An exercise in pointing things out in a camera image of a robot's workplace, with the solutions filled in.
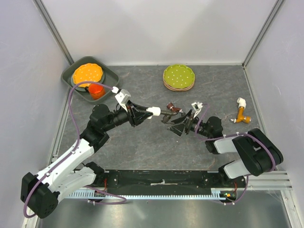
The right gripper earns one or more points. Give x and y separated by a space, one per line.
178 128

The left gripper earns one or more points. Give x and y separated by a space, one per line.
135 118

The dark grey metal faucet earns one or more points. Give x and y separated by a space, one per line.
167 116

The white pvc elbow fitting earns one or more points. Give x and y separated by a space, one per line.
156 111

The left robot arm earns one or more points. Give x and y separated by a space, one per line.
42 192

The orange faucet with white elbow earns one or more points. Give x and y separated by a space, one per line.
240 116

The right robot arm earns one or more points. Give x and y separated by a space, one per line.
257 154

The maroon faucet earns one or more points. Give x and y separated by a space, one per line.
174 109

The dark green square tray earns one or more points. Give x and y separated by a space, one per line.
109 78

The orange mug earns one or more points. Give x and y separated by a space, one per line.
96 91

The green polka dot plate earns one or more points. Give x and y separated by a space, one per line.
179 71

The orange polka dot plate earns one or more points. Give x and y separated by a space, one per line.
88 72

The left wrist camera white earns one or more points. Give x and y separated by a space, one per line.
121 95

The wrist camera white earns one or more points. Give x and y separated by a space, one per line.
197 107
121 95

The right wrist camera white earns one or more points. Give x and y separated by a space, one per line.
197 107

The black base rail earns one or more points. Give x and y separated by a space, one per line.
160 183

